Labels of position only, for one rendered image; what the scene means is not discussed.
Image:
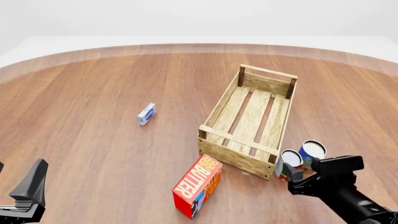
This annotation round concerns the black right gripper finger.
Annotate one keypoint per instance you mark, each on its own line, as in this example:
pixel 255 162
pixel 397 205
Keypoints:
pixel 294 173

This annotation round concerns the black flat plate on stalk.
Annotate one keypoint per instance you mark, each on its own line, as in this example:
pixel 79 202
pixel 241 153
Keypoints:
pixel 339 163

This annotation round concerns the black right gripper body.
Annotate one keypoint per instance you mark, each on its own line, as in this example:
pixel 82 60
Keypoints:
pixel 314 186

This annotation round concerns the white tomato sauce tin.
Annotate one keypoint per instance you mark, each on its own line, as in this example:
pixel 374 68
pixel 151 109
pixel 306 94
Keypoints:
pixel 291 156

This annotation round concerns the red butter box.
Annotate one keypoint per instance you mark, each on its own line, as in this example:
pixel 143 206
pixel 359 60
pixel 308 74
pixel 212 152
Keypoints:
pixel 194 184

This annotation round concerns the small blue white box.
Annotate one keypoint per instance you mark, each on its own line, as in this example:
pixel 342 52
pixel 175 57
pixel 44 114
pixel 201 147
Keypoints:
pixel 146 114

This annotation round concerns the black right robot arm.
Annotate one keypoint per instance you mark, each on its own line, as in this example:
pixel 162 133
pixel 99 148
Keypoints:
pixel 360 205

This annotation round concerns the wooden slat tray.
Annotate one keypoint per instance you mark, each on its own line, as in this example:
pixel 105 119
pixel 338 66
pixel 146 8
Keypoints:
pixel 248 116

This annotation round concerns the blue soup tin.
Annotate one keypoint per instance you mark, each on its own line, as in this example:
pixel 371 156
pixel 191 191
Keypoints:
pixel 313 147

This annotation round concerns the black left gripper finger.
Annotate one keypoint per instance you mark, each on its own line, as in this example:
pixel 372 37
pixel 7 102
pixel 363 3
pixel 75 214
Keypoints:
pixel 33 184
pixel 1 166

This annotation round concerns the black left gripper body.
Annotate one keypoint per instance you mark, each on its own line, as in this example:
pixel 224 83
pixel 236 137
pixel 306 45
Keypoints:
pixel 21 215

